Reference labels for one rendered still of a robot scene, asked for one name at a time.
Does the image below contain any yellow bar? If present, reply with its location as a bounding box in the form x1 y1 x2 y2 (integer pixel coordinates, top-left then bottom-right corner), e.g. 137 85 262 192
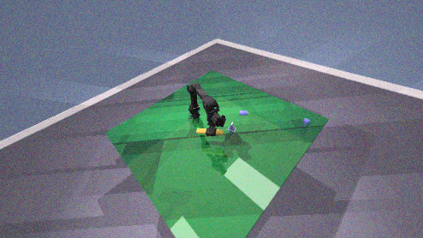
197 128 223 135

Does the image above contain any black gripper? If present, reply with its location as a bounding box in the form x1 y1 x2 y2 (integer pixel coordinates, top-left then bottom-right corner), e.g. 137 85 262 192
206 118 217 136

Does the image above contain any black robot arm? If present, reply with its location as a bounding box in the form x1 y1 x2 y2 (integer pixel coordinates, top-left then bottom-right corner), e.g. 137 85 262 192
187 82 226 127

